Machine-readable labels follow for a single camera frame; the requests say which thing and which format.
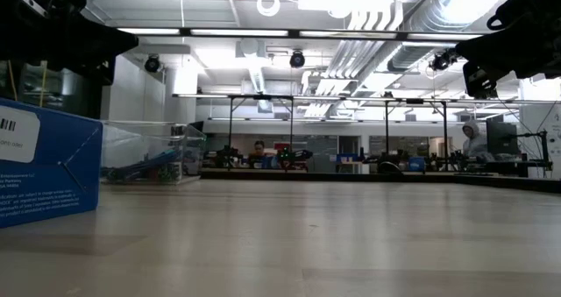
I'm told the black background rig frame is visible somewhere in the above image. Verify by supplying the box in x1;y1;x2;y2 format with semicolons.
384;98;449;172
226;94;295;172

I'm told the person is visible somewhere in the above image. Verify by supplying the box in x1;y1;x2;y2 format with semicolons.
462;119;494;160
250;139;269;169

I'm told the white ring lamp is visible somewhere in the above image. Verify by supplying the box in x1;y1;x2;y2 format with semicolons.
256;0;281;18

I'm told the black aluminium rig frame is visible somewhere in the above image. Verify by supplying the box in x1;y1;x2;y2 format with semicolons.
199;167;561;195

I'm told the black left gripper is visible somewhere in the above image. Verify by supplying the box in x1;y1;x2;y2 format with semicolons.
0;7;139;86

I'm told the clear plastic container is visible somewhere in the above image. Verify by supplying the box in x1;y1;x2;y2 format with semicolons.
101;120;207;185

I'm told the long overhead light bar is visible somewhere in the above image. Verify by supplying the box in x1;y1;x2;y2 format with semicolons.
116;25;483;44

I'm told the black ceiling camera cluster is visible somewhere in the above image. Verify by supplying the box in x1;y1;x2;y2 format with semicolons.
428;46;459;73

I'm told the blue controller retail box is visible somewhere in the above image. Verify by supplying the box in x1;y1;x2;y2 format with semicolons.
0;97;104;229

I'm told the silver ventilation duct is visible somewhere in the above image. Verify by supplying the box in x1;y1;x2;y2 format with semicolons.
387;0;499;74

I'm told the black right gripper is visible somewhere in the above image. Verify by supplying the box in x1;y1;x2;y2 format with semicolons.
455;23;561;99

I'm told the yellow hanging cord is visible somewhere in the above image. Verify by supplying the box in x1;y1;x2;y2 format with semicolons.
6;60;18;102
39;60;49;108

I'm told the black computer monitor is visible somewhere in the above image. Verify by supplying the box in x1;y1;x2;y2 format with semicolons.
485;120;521;156

